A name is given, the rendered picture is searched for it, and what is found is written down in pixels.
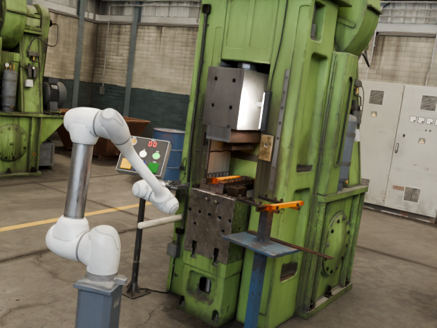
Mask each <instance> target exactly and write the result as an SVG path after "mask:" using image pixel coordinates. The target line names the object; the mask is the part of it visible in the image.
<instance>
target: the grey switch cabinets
mask: <svg viewBox="0 0 437 328"><path fill-rule="evenodd" d="M360 81H362V80H360ZM362 86H363V89H364V107H363V112H362V119H361V120H362V122H361V124H360V155H361V183H362V185H366V186H369V188H368V192H365V198H364V206H363V208H369V209H372V210H377V211H380V212H386V213H390V214H394V215H399V216H403V217H407V218H411V219H416V220H419V221H424V222H428V223H432V224H435V222H436V221H437V87H426V86H419V85H405V84H397V83H384V82H376V81H362Z"/></svg>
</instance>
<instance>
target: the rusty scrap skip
mask: <svg viewBox="0 0 437 328"><path fill-rule="evenodd" d="M69 110H70V109H60V111H62V112H61V113H60V115H65V114H66V113H67V112H68V111H69ZM123 118H124V120H125V122H126V124H127V126H128V128H129V132H130V134H131V136H135V137H139V136H140V134H141V133H142V132H143V131H144V129H145V127H146V126H147V125H148V123H150V121H147V120H141V119H137V118H129V117H126V116H123ZM56 131H57V133H58V135H59V137H60V139H61V141H62V143H63V145H64V146H67V147H66V149H65V152H68V153H72V147H73V142H72V140H71V139H70V133H69V131H67V130H66V128H65V127H64V123H62V124H61V125H60V126H59V127H58V128H57V129H56ZM120 153H121V151H119V149H118V148H117V147H116V146H115V145H114V144H113V143H112V141H111V140H110V139H105V138H103V137H99V139H98V141H97V143H96V144H94V148H93V154H92V159H96V160H107V159H119V157H120Z"/></svg>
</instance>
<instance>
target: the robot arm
mask: <svg viewBox="0 0 437 328"><path fill-rule="evenodd" d="M64 127H65V128H66V130H67V131H69V133H70V139H71V140H72V142H73V147H72V156H71V162H70V171H69V177H68V187H67V192H66V202H65V207H64V215H62V216H61V217H60V218H59V219H58V220H57V223H56V224H55V225H53V226H52V227H51V228H50V229H49V230H48V232H47V235H46V245H47V247H48V249H49V250H50V251H52V252H53V253H55V254H56V255H58V256H60V257H63V258H66V259H69V260H74V261H78V262H82V263H83V264H84V265H86V275H85V276H84V277H82V278H80V279H78V280H77V283H78V284H84V285H87V286H93V287H96V288H101V289H104V290H107V291H110V290H112V288H113V287H114V286H116V285H126V283H127V279H125V276H124V275H119V274H118V267H119V263H120V251H121V245H120V237H119V235H118V232H117V231H116V230H115V228H113V227H111V226H107V225H99V226H96V227H94V228H93V229H92V230H91V231H90V229H89V225H88V221H87V219H86V218H85V207H86V198H87V193H88V183H89V178H90V168H91V163H92V154H93V148H94V144H96V143H97V141H98V139H99V137H103V138H105V139H110V140H111V141H112V143H113V144H114V145H115V146H116V147H117V148H118V149H119V151H121V153H122V154H123V155H124V157H125V158H126V159H127V160H128V162H129V163H130V164H131V166H132V167H133V168H134V169H135V170H136V171H137V172H138V173H139V174H140V175H141V177H142V178H143V180H140V181H138V182H136V183H134V185H133V188H132V192H133V194H134V195H135V196H136V197H138V198H143V199H145V200H147V201H149V202H151V203H152V204H153V205H154V206H155V207H156V208H157V209H158V210H160V211H161V212H163V213H165V214H169V215H171V214H173V213H175V212H177V210H178V208H179V202H178V201H177V199H176V198H175V197H174V196H173V194H172V193H171V192H170V191H169V189H174V190H178V189H186V188H188V187H190V186H191V183H184V184H181V180H176V181H173V180H172V181H170V180H169V181H166V180H158V179H157V178H156V177H155V176H154V175H153V174H152V172H151V171H150V170H149V168H147V166H146V165H145V163H144V162H143V161H142V160H141V158H140V157H139V156H138V154H137V153H136V152H135V150H134V148H133V145H132V141H131V134H130V132H129V128H128V126H127V124H126V122H125V120H124V118H123V117H122V115H121V114H120V113H119V112H118V111H116V110H114V109H111V108H107V109H104V110H99V109H95V108H89V107H77V108H74V109H70V110H69V111H68V112H67V113H66V114H65V115H64Z"/></svg>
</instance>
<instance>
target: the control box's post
mask: <svg viewBox="0 0 437 328"><path fill-rule="evenodd" d="M145 205H146V200H145V199H143V198H140V201H139V214H138V220H137V226H138V224H139V223H141V222H144V211H145ZM142 230H143V228H142V229H139V228H137V232H136V239H135V251H134V258H133V260H134V261H136V262H137V261H139V260H140V248H141V241H142ZM136 262H135V263H134V262H133V270H132V277H131V281H133V289H132V291H133V292H134V287H135V282H137V279H138V272H139V262H137V263H136Z"/></svg>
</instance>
